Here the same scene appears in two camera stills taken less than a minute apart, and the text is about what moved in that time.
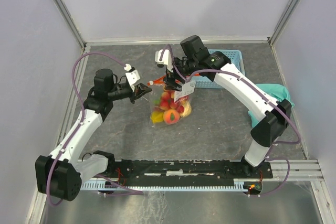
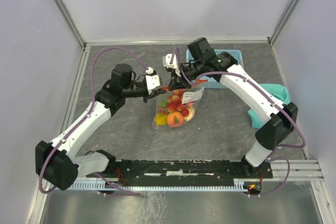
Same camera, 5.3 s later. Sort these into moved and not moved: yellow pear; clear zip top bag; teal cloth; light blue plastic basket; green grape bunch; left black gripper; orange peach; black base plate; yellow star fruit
Moved: yellow pear; yellow star fruit; orange peach; left black gripper; green grape bunch; clear zip top bag
Not moved: teal cloth; light blue plastic basket; black base plate
